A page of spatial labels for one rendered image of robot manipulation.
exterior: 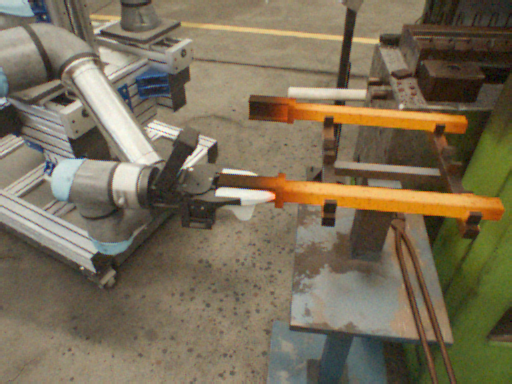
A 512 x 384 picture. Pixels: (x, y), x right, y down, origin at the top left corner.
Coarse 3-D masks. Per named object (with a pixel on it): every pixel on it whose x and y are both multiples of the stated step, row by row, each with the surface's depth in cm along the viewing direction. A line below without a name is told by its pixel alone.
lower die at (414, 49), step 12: (408, 24) 112; (420, 24) 112; (408, 36) 107; (420, 36) 100; (408, 48) 106; (420, 48) 97; (444, 48) 96; (456, 48) 96; (468, 48) 96; (480, 48) 96; (504, 48) 97; (408, 60) 106; (420, 60) 99; (444, 60) 98; (456, 60) 98; (480, 60) 97; (492, 60) 97
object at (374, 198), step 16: (224, 176) 63; (240, 176) 63; (256, 176) 63; (272, 176) 63; (288, 192) 61; (304, 192) 61; (320, 192) 61; (336, 192) 61; (352, 192) 61; (368, 192) 61; (384, 192) 61; (400, 192) 61; (416, 192) 61; (432, 192) 61; (368, 208) 61; (384, 208) 61; (400, 208) 61; (416, 208) 60; (432, 208) 60; (448, 208) 59; (464, 208) 59; (480, 208) 59; (496, 208) 59
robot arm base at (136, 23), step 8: (128, 8) 147; (136, 8) 146; (144, 8) 148; (152, 8) 151; (128, 16) 148; (136, 16) 148; (144, 16) 149; (152, 16) 151; (120, 24) 153; (128, 24) 149; (136, 24) 149; (144, 24) 150; (152, 24) 151; (136, 32) 150
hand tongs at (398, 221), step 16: (400, 224) 92; (400, 240) 88; (400, 256) 85; (416, 256) 85; (416, 272) 82; (416, 304) 76; (416, 320) 74; (432, 320) 74; (432, 368) 67; (448, 368) 67
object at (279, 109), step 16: (256, 96) 81; (272, 96) 81; (256, 112) 82; (272, 112) 81; (288, 112) 79; (304, 112) 79; (320, 112) 79; (336, 112) 78; (352, 112) 78; (368, 112) 78; (384, 112) 78; (400, 112) 79; (416, 112) 78; (416, 128) 78; (432, 128) 77; (448, 128) 77; (464, 128) 76
